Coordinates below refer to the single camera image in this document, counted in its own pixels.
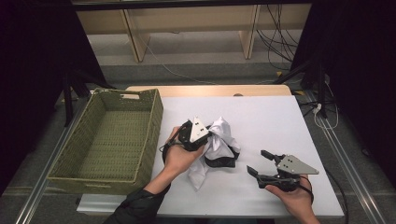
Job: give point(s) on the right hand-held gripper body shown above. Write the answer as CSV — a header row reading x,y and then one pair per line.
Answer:
x,y
291,168

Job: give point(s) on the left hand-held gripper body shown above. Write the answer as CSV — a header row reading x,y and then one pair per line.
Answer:
x,y
197,132

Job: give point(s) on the white garment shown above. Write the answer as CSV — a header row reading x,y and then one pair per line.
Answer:
x,y
219,143

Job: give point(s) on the black cloth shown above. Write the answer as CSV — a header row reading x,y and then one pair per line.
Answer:
x,y
222,161

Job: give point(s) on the green woven basket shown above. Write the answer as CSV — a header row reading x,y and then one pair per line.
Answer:
x,y
102,146

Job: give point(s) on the person's left hand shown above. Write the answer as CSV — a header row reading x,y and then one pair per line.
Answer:
x,y
179,158

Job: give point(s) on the person's right hand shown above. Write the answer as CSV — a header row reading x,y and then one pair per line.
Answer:
x,y
295,200

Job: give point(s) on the black tripod stand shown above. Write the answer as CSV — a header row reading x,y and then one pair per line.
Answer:
x,y
70,93
317,84

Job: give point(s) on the wooden shelf unit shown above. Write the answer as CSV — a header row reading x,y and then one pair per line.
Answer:
x,y
193,25

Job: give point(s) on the black curtain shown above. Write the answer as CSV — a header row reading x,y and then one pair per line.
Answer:
x,y
361,77
34,77

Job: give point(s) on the aluminium rail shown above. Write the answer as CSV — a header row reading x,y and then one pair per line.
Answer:
x,y
43,183
348,155

